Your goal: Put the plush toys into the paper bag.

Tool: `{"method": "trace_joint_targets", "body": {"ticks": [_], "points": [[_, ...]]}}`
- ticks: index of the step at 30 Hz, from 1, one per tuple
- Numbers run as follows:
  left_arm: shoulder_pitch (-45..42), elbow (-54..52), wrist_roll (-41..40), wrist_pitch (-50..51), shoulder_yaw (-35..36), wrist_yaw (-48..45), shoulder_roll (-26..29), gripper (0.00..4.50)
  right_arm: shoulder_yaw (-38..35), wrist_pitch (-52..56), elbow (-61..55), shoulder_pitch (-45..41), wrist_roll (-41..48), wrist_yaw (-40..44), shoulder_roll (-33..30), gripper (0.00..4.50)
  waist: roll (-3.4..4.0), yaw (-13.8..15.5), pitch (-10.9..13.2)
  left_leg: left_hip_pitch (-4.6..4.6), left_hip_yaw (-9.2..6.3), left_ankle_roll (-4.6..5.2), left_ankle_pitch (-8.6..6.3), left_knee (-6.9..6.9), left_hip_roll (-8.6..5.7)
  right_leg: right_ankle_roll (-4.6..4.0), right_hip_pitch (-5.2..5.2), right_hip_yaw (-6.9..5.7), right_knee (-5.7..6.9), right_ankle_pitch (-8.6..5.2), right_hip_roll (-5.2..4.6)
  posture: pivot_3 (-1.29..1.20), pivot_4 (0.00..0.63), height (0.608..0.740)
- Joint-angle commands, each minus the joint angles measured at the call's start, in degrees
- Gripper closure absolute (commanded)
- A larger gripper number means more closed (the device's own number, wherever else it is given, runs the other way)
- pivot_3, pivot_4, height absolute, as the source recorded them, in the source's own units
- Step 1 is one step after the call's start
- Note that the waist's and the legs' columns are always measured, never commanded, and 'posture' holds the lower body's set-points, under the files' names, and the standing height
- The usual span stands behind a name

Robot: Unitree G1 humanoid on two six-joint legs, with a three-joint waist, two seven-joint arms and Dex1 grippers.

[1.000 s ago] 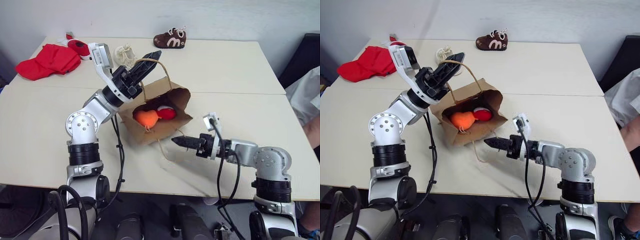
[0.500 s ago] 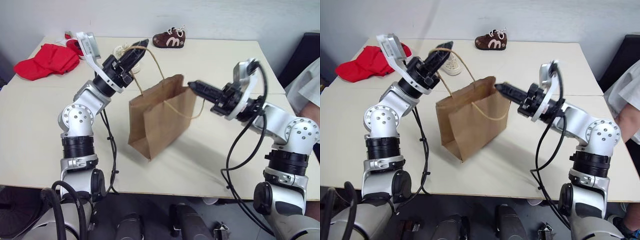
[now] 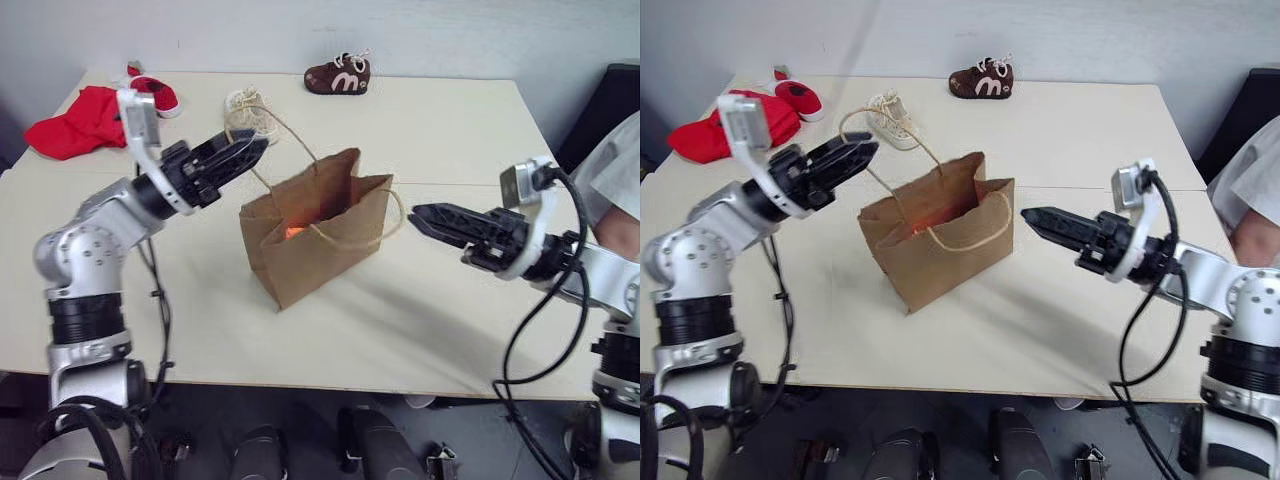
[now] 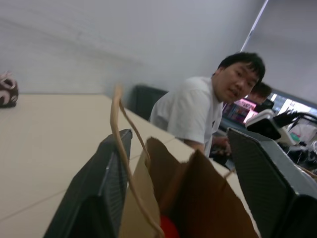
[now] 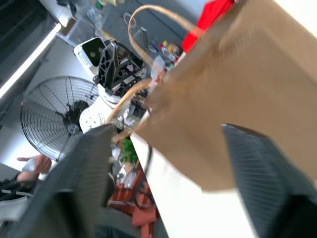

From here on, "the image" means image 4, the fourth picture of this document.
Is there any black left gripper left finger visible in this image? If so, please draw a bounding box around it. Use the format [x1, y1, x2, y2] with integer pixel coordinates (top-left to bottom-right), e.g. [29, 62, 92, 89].
[44, 128, 133, 238]

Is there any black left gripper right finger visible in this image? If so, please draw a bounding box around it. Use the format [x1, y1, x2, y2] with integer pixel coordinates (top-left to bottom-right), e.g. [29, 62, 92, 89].
[226, 127, 317, 238]

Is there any white plastic bag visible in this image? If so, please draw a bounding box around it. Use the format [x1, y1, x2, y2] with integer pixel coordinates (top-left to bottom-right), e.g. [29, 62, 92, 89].
[288, 120, 317, 146]

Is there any brown paper bag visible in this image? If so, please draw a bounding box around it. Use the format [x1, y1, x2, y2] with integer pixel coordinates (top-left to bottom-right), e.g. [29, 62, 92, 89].
[110, 84, 261, 238]

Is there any red plush toy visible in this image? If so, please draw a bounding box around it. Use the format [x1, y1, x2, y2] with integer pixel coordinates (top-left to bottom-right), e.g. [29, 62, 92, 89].
[159, 215, 180, 238]

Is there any brown and pink plush toy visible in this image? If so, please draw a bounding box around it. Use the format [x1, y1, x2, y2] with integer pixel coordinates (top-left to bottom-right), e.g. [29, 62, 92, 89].
[0, 71, 20, 108]

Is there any computer monitor with pink screen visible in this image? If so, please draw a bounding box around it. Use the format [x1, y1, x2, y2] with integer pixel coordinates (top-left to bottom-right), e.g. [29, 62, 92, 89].
[221, 97, 260, 124]

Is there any computer monitor with dark screen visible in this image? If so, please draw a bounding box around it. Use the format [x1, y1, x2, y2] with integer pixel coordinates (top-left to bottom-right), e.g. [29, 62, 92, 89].
[268, 91, 317, 117]

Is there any person with dark hair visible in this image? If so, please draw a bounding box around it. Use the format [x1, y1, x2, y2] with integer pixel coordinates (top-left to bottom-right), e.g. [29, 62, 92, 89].
[248, 81, 273, 113]

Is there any person in white t-shirt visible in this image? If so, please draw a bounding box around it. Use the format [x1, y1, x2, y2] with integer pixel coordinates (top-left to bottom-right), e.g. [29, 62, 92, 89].
[150, 51, 266, 160]

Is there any black office chair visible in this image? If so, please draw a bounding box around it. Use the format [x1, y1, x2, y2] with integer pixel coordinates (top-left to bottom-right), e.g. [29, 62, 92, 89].
[132, 84, 169, 122]

